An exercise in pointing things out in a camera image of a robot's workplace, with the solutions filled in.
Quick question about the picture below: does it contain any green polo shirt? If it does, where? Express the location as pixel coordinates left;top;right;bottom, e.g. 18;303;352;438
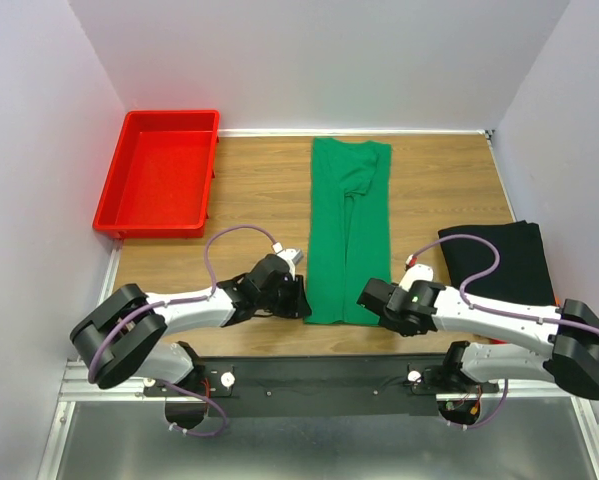
306;138;392;327

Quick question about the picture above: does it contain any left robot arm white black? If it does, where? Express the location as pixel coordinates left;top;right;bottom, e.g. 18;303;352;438
69;249;311;395

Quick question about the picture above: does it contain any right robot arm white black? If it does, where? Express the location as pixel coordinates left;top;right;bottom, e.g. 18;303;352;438
357;278;599;401

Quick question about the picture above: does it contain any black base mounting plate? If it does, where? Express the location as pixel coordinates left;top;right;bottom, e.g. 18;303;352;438
143;354;499;428

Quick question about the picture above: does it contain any black folded t shirt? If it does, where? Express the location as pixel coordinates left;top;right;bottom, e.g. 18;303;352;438
438;221;556;306

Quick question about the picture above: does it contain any red plastic bin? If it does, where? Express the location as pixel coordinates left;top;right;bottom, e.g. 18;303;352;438
92;110;220;240

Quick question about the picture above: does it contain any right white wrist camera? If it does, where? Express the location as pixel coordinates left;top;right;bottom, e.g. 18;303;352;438
398;255;434;291

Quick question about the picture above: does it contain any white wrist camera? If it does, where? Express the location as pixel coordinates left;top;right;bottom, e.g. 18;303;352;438
398;255;434;291
272;242;304;267

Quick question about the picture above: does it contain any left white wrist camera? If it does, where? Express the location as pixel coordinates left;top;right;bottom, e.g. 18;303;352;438
272;242;304;267

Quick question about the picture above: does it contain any aluminium frame rail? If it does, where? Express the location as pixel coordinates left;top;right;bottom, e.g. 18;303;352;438
41;244;599;479

